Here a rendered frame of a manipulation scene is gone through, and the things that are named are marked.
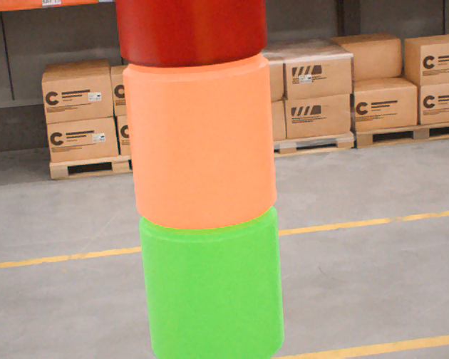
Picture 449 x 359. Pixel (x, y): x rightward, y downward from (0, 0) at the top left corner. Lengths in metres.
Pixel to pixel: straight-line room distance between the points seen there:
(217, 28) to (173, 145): 0.04
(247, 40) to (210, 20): 0.02
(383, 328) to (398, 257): 0.99
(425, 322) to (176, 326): 4.90
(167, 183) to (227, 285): 0.04
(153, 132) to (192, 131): 0.01
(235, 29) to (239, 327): 0.10
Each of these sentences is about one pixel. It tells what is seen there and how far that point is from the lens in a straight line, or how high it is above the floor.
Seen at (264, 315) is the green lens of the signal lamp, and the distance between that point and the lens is 0.33.
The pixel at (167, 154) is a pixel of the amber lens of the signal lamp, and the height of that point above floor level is 2.24.
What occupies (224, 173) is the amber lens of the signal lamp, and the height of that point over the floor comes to 2.24.
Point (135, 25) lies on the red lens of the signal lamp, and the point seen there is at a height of 2.28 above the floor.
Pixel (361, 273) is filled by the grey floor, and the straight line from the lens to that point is 5.81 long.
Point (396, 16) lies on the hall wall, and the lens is 9.74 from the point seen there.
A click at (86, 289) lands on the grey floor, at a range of 5.89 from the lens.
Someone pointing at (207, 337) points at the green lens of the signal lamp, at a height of 2.18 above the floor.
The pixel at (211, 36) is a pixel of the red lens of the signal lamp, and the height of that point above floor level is 2.28.
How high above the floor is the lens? 2.32
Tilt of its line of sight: 17 degrees down
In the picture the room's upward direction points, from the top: 4 degrees counter-clockwise
